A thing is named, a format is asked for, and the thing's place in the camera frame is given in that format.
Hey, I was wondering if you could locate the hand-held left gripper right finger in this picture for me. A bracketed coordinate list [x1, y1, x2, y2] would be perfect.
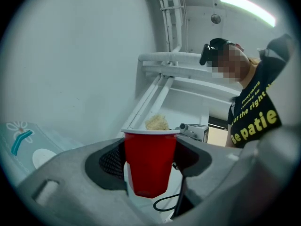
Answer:
[168, 135, 259, 226]

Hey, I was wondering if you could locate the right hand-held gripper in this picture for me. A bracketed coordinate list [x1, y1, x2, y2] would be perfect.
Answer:
[174, 123, 209, 143]

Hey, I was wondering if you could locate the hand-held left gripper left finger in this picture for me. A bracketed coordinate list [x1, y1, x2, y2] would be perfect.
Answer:
[16, 137, 165, 226]

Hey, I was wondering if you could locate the tan bread piece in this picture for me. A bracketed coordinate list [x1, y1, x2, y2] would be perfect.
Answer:
[144, 113, 170, 131]

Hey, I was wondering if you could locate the red plastic cup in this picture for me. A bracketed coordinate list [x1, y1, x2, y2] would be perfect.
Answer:
[120, 128, 181, 199]

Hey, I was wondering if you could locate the white round plate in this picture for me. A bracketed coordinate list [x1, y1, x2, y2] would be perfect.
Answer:
[32, 148, 57, 170]

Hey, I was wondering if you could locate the person's black printed shirt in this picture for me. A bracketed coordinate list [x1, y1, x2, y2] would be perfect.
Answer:
[225, 33, 296, 149]

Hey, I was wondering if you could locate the round table with light-blue cloth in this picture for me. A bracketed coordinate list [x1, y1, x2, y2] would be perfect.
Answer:
[0, 121, 85, 186]

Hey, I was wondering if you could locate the teal curved brush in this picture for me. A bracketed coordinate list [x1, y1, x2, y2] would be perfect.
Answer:
[10, 129, 34, 156]

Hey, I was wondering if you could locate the person's head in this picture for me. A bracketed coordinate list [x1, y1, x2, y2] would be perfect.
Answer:
[206, 38, 261, 89]

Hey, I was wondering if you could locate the horizontal white insulated pipe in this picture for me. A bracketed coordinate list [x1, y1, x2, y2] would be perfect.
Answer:
[138, 52, 203, 64]

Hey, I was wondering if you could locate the white ceiling pipe bundle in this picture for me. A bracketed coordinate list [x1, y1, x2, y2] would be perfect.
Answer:
[154, 0, 189, 53]

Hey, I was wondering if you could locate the long ceiling light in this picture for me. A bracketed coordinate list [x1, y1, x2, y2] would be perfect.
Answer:
[219, 0, 276, 28]

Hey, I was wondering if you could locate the thick white wall pipe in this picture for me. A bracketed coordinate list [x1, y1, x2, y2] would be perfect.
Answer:
[131, 77, 176, 129]

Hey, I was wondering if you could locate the thin white wall pipe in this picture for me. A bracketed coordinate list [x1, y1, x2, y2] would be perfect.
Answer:
[122, 75, 163, 129]

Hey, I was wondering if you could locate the black cable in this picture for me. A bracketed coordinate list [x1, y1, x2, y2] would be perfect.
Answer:
[152, 194, 182, 213]

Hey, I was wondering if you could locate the black head-worn camera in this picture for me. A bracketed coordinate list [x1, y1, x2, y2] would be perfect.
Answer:
[199, 38, 244, 66]

